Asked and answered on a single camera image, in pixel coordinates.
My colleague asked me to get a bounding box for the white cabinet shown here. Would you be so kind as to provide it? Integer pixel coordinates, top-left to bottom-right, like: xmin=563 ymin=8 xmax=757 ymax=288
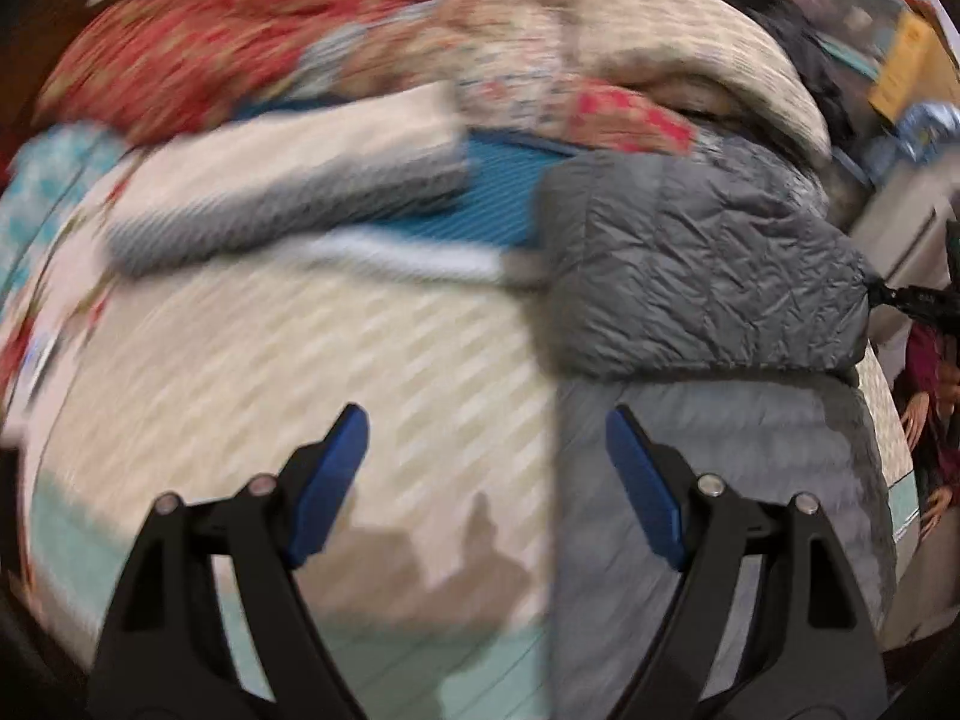
xmin=850 ymin=154 xmax=958 ymax=288

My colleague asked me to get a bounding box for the bystander hand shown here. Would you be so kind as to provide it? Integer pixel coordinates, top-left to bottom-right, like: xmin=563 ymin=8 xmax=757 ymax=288
xmin=900 ymin=392 xmax=929 ymax=450

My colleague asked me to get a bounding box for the red floral patchwork quilt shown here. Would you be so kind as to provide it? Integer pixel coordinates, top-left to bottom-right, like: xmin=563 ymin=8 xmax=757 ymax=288
xmin=32 ymin=0 xmax=827 ymax=166

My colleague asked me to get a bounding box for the grey puffer jacket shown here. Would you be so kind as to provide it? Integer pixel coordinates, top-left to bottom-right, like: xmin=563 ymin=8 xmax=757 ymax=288
xmin=535 ymin=151 xmax=896 ymax=718

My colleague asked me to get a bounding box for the patterned teal beige bedspread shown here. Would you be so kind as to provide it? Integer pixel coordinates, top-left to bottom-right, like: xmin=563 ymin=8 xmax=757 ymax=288
xmin=13 ymin=127 xmax=921 ymax=720

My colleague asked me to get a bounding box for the person in maroon jacket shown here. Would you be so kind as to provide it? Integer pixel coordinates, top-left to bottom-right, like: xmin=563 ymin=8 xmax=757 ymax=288
xmin=895 ymin=322 xmax=958 ymax=539

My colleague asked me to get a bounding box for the teal white lattice pillow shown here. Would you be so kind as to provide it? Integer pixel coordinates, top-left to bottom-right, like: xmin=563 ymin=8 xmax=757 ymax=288
xmin=2 ymin=122 xmax=128 ymax=304

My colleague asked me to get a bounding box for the cream printed folded blanket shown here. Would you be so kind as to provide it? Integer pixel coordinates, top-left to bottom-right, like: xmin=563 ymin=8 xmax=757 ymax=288
xmin=574 ymin=0 xmax=832 ymax=167

